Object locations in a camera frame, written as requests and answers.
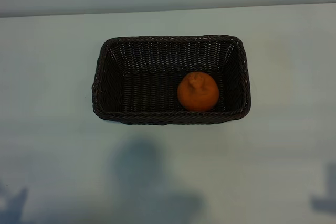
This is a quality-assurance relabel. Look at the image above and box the dark brown woven basket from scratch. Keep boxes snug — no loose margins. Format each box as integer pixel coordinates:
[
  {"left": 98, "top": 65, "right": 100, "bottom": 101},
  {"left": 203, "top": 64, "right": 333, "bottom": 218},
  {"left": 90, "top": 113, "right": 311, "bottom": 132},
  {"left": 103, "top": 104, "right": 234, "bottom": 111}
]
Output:
[{"left": 91, "top": 34, "right": 252, "bottom": 126}]

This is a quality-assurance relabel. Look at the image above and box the orange fruit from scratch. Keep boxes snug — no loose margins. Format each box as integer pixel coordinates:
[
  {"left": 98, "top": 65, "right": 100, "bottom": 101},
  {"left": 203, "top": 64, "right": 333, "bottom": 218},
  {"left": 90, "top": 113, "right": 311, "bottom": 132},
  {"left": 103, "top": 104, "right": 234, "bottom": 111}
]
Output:
[{"left": 177, "top": 71, "right": 221, "bottom": 112}]

